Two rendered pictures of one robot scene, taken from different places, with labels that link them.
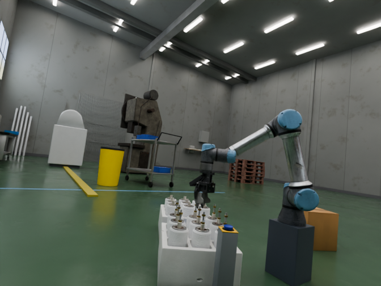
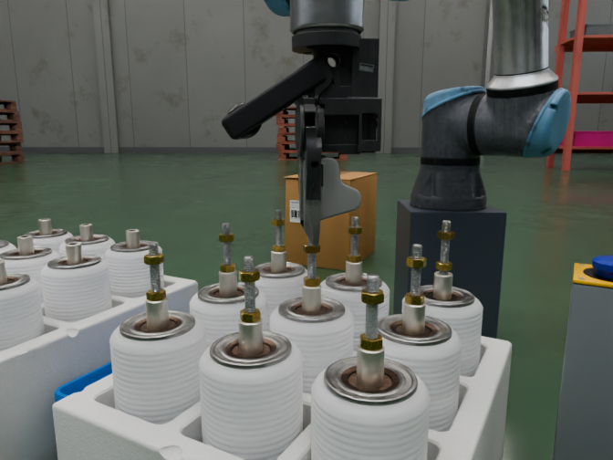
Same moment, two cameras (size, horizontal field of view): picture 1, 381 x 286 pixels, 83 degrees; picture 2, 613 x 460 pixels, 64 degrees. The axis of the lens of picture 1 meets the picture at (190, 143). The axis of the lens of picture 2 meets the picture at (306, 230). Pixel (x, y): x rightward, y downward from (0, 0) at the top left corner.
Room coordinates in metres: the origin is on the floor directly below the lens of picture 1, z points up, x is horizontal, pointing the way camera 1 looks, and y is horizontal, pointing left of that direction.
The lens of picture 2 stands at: (0.93, 0.33, 0.45)
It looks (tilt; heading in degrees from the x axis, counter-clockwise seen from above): 11 degrees down; 307
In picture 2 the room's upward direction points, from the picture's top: straight up
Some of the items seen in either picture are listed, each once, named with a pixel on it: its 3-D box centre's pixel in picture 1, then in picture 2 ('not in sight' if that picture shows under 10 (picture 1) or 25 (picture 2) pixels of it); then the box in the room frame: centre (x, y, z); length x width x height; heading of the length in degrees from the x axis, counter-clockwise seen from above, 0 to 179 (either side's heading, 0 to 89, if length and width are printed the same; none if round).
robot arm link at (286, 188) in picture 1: (294, 194); (455, 122); (1.29, -0.65, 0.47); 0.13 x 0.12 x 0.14; 173
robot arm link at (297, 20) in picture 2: (206, 167); (326, 16); (1.23, -0.11, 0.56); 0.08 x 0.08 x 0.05
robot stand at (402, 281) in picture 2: (289, 248); (443, 275); (1.30, -0.65, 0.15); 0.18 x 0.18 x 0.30; 34
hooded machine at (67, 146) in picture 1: (69, 138); not in sight; (6.29, 3.53, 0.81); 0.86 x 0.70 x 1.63; 122
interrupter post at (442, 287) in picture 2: not in sight; (442, 286); (1.14, -0.23, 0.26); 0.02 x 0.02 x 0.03
